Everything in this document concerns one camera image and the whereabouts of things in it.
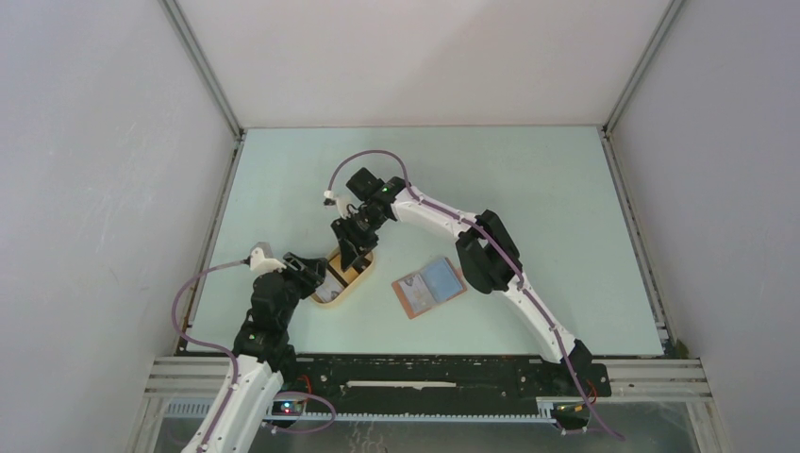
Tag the aluminium frame rail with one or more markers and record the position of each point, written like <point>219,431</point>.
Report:
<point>631,381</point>

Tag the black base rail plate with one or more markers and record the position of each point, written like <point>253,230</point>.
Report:
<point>439,385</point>

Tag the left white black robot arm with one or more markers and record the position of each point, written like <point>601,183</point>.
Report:
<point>261,358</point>

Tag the credit card stack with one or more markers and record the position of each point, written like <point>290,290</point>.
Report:
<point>334,284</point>

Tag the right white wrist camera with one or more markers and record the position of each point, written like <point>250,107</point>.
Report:
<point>340,201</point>

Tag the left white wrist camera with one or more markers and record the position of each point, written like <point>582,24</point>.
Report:
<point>262,261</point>

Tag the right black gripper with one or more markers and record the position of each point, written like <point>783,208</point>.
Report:
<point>355,246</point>

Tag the white VIP credit card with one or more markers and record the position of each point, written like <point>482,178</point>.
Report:
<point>416,293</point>

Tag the yellow oval tray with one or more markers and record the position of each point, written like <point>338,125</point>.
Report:
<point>347,278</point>

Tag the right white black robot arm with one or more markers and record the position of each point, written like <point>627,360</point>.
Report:
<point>489,258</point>

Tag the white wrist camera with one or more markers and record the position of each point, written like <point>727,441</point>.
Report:
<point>340,201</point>
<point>262,261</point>

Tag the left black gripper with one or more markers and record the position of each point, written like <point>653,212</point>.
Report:
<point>309,272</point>

